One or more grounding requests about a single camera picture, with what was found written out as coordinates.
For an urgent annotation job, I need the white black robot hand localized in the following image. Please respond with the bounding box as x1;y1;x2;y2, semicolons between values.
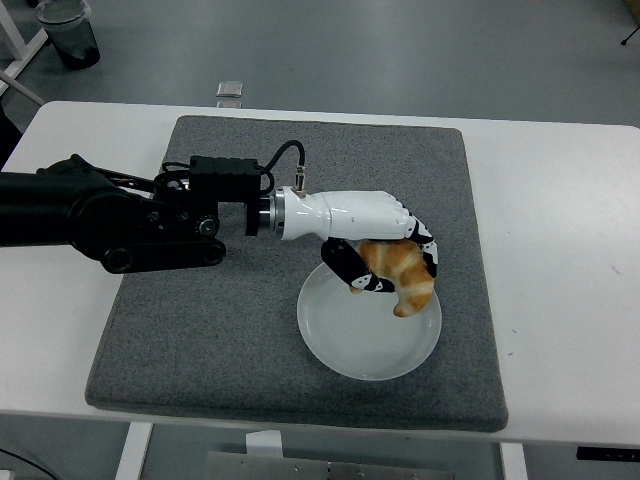
280;188;441;295

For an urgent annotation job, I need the golden croissant bread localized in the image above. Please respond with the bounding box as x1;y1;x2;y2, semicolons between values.
352;239;435;319

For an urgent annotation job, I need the light grey round plate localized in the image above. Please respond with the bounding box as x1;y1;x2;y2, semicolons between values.
296;259;443;382

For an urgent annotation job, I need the grey square felt mat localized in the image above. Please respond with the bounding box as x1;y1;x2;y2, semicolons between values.
83;114;510;434

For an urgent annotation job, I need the white table leg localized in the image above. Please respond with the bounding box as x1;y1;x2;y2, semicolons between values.
499;442;529;480
114;422;154;480

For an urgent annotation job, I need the black trash bin with bag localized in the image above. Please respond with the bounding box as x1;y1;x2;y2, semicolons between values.
33;0;101;71

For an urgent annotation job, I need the black table control panel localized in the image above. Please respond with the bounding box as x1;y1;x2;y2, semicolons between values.
575;444;640;462

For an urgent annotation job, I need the white desk frame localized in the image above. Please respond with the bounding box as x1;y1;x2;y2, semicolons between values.
0;0;49;106

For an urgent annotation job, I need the black floor cable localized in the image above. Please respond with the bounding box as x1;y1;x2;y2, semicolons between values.
0;447;31;474

